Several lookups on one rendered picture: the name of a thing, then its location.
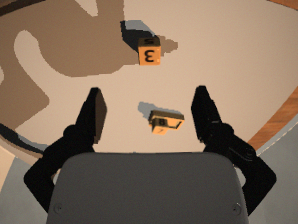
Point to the orange digit cube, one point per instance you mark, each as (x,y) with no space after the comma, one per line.
(149,50)
(159,126)

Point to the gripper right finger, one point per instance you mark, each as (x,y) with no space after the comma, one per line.
(259,176)

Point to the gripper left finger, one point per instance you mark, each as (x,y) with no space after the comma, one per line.
(77,138)

